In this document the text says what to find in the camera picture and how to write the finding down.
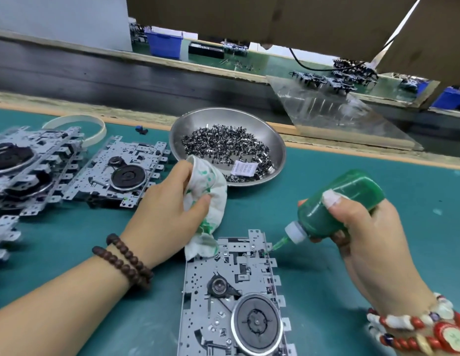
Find green glue squeeze bottle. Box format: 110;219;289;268
271;170;387;253

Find white paper sign red text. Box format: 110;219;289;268
0;0;133;52

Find round metal bowl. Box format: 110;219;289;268
168;107;287;187

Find red white bead bracelet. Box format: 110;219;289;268
365;293;460;356

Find brown bead bracelet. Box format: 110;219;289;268
92;233;154;288

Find person's left hand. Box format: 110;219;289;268
120;159;214;270

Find pile of small metal parts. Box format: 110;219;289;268
180;124;277;182

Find person's right hand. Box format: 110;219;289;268
298;190;439;317

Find finished mechanisms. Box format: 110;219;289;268
291;58;379;97

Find black flat box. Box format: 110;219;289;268
188;42;225;59

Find blue plastic bin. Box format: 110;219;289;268
430;87;460;112
145;29;184;60

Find person's left forearm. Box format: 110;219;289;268
0;252;131;356

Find white green-stained cloth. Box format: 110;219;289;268
183;154;229;262

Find brown cardboard panel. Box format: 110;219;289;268
126;0;460;86

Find clear plastic sheet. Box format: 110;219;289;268
267;74;425;151

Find white tape ring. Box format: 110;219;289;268
42;115;108;149

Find black conveyor belt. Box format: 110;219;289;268
0;33;460;156

